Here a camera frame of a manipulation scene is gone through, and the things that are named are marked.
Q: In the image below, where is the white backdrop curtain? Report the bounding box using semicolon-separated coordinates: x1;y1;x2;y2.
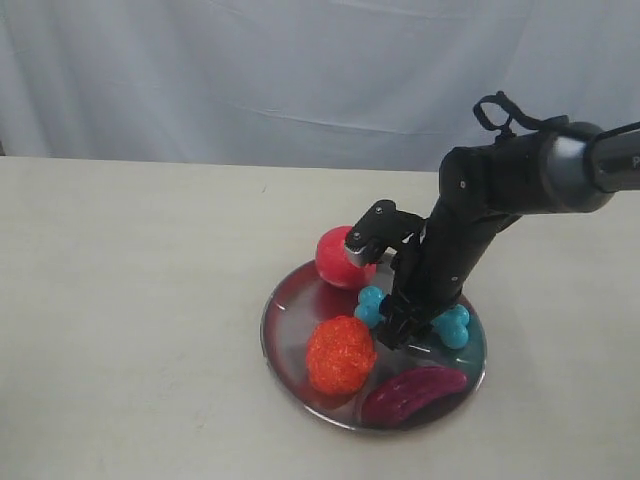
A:
1;1;639;170

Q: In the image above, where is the teal toy bone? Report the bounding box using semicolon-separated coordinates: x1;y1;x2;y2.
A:
354;285;471;350

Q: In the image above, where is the red apple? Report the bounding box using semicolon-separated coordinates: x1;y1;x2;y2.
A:
315;225;376;290

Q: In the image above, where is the purple toy eggplant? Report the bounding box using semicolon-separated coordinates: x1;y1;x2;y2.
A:
360;366;468;429

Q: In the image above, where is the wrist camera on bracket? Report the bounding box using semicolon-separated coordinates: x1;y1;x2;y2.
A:
344;199;425;267

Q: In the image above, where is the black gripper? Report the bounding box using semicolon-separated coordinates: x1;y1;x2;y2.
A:
377;202;520;350

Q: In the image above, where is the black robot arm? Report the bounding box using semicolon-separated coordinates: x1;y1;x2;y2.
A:
378;123;639;349

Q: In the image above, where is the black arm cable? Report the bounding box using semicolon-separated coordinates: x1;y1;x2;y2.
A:
472;91;640;143

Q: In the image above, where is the orange textured ball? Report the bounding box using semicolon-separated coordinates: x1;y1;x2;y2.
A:
305;316;377;396

